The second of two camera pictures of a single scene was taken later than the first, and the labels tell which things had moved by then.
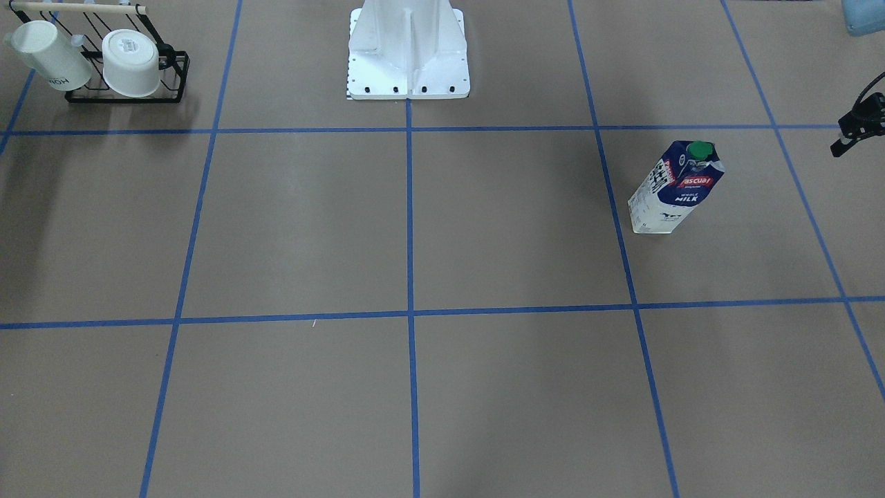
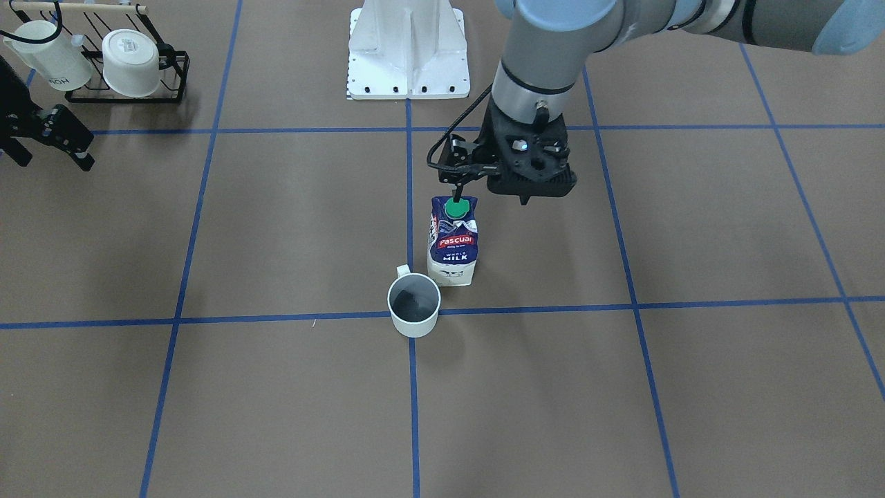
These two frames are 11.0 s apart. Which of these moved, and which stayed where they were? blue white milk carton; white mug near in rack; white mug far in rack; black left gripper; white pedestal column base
Moved: blue white milk carton; black left gripper
Stayed: white mug near in rack; white mug far in rack; white pedestal column base
